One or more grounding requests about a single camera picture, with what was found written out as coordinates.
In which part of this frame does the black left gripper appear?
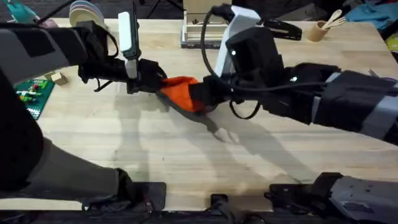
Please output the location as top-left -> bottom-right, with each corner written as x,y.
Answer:
76,22 -> 169,95

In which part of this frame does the orange and grey zip bag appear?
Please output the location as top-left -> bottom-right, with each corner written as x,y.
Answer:
156,75 -> 241,144

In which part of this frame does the pale wooden box rack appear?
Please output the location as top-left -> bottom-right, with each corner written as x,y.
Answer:
180,0 -> 233,50

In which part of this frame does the upright flat wrist plate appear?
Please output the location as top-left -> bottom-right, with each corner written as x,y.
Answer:
213,4 -> 264,79
117,0 -> 142,80

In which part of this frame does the stack of pale plates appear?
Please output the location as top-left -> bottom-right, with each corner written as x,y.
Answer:
68,0 -> 106,29

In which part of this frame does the small wooden block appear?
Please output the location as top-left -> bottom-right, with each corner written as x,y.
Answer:
43,71 -> 70,86

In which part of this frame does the black elongated tool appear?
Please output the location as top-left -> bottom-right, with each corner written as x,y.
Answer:
262,18 -> 303,42

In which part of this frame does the green board with toy blocks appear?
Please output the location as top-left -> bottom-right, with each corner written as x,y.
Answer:
13,78 -> 56,121

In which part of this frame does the wooden cup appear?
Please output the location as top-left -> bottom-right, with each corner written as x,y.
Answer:
307,19 -> 331,43

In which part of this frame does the wooden fork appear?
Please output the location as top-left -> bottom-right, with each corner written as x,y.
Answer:
324,16 -> 347,30

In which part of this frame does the wooden spoon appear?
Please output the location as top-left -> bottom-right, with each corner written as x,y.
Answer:
321,9 -> 343,30

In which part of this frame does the teal object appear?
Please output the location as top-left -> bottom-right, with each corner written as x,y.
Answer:
5,0 -> 39,24

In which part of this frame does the blue cloth heap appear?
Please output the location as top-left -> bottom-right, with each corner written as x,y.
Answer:
344,2 -> 398,31

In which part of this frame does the yellow object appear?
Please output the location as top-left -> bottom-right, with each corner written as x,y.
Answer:
386,32 -> 398,52

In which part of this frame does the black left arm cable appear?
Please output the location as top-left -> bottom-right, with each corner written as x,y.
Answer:
93,29 -> 120,93

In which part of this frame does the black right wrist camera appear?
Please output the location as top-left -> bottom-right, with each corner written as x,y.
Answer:
224,26 -> 285,83

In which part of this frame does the black rail clamp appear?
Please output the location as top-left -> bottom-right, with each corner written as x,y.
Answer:
209,193 -> 238,224

